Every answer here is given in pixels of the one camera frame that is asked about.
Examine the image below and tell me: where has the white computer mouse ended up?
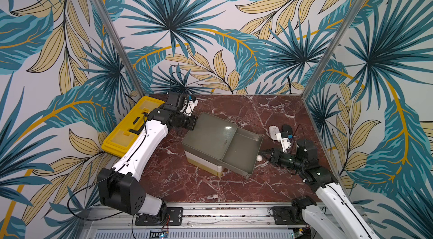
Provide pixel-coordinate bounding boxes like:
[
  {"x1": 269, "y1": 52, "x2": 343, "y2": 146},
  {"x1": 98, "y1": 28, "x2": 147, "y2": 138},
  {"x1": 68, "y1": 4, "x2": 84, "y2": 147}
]
[{"x1": 268, "y1": 126, "x2": 280, "y2": 141}]

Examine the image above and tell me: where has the grey drawer unit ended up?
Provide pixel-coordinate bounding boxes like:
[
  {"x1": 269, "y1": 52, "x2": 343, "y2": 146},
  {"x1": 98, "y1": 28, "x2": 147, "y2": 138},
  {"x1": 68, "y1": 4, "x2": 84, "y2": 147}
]
[{"x1": 182, "y1": 112, "x2": 238, "y2": 177}]

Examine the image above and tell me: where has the grey pull-out drawer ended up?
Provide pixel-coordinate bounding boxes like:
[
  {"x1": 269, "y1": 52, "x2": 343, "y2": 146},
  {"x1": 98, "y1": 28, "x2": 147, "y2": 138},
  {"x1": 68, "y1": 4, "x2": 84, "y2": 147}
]
[{"x1": 218, "y1": 128, "x2": 263, "y2": 179}]

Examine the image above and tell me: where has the black computer mouse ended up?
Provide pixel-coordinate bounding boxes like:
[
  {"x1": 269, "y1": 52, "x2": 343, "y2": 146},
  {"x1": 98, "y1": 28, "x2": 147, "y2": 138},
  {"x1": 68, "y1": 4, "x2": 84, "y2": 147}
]
[{"x1": 281, "y1": 125, "x2": 293, "y2": 136}]

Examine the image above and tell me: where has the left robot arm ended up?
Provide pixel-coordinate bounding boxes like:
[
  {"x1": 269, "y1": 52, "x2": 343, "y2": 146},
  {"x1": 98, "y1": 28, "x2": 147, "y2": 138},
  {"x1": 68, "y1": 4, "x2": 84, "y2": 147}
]
[{"x1": 97, "y1": 99, "x2": 198, "y2": 221}]

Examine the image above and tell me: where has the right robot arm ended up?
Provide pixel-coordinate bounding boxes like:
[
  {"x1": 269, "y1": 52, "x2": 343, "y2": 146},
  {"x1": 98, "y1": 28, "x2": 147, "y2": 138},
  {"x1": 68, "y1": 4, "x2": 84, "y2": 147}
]
[{"x1": 260, "y1": 139, "x2": 379, "y2": 239}]

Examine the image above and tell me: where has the yellow plastic toolbox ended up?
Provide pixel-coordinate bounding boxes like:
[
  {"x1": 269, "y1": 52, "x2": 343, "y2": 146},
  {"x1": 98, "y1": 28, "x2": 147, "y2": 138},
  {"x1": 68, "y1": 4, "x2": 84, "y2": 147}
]
[{"x1": 101, "y1": 96, "x2": 165, "y2": 158}]

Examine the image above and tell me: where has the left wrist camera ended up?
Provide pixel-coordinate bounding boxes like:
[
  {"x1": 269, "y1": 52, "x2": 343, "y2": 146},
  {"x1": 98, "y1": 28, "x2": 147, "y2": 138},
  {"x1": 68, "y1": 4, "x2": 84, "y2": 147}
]
[{"x1": 164, "y1": 92, "x2": 198, "y2": 117}]

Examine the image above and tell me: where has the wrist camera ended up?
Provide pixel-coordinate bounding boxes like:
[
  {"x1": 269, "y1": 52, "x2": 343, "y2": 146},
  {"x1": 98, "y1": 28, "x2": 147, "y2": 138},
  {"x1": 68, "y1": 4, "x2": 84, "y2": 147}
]
[
  {"x1": 164, "y1": 92, "x2": 198, "y2": 117},
  {"x1": 276, "y1": 132, "x2": 293, "y2": 153}
]

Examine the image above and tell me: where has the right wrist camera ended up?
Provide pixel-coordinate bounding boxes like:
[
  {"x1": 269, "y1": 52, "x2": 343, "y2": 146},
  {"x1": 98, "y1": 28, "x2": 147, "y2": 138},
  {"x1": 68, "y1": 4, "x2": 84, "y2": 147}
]
[{"x1": 276, "y1": 132, "x2": 293, "y2": 153}]

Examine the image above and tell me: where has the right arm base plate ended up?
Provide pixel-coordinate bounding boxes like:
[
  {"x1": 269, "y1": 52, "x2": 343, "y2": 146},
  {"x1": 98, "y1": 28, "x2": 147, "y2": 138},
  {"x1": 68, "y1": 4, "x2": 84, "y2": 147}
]
[{"x1": 268, "y1": 206, "x2": 306, "y2": 225}]

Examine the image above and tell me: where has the aluminium front rail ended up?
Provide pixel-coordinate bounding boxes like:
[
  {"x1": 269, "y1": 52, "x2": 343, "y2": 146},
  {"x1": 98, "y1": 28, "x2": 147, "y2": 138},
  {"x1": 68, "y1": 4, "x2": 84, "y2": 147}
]
[{"x1": 79, "y1": 202, "x2": 308, "y2": 239}]

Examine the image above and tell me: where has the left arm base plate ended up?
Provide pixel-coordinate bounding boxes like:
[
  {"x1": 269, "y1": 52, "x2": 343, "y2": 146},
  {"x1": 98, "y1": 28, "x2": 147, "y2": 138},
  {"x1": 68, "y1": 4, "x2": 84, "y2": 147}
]
[{"x1": 134, "y1": 206, "x2": 183, "y2": 227}]

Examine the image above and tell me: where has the right aluminium corner post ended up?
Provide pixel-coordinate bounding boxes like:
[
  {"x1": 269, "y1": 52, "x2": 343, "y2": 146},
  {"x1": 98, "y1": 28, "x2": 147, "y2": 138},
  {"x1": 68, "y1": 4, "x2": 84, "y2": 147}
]
[{"x1": 302, "y1": 0, "x2": 366, "y2": 100}]

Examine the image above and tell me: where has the aluminium corner post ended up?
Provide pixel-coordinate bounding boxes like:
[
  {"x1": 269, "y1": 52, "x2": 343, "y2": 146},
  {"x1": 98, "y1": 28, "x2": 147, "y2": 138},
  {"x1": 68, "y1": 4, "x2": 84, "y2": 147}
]
[
  {"x1": 91, "y1": 0, "x2": 145, "y2": 97},
  {"x1": 302, "y1": 0, "x2": 366, "y2": 100}
]

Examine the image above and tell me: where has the left aluminium corner post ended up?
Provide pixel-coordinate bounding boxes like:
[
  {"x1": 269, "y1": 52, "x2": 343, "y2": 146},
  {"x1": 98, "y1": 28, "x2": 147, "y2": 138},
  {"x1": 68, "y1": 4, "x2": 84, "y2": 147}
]
[{"x1": 91, "y1": 0, "x2": 145, "y2": 97}]

